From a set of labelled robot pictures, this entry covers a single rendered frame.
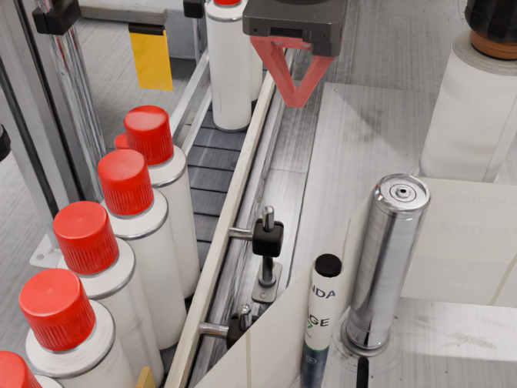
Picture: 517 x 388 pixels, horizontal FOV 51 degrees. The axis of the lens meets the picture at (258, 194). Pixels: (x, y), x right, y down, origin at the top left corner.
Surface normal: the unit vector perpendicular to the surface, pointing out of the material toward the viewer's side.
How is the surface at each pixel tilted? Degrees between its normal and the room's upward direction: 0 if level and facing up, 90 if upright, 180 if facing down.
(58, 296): 2
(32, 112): 90
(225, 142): 0
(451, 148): 92
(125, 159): 3
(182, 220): 90
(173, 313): 90
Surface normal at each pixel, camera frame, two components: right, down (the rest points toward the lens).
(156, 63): -0.18, 0.69
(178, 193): 0.80, 0.43
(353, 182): 0.00, -0.71
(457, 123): -0.73, 0.44
